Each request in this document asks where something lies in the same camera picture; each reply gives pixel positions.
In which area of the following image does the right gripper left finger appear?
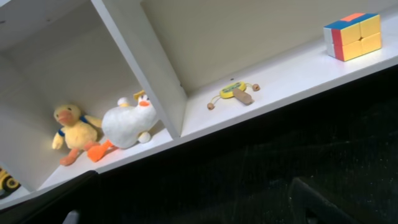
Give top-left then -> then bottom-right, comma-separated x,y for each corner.
0,170 -> 101,224

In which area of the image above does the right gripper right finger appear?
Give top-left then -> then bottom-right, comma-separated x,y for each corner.
287,177 -> 362,224

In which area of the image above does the grey and yellow toy truck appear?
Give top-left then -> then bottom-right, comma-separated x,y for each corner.
0,167 -> 21,196

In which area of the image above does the yellow wooden rattle drum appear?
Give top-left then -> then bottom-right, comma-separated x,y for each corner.
206,81 -> 261,111

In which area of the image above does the many-coloured puzzle cube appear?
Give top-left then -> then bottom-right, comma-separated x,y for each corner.
323,12 -> 383,63

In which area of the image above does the yellow plush duck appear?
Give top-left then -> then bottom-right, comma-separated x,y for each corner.
50,103 -> 104,167

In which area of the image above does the white plush duck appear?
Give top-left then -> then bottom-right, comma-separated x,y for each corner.
86,90 -> 160,164

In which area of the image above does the white shelf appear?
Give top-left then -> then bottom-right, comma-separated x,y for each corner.
0,0 -> 398,211

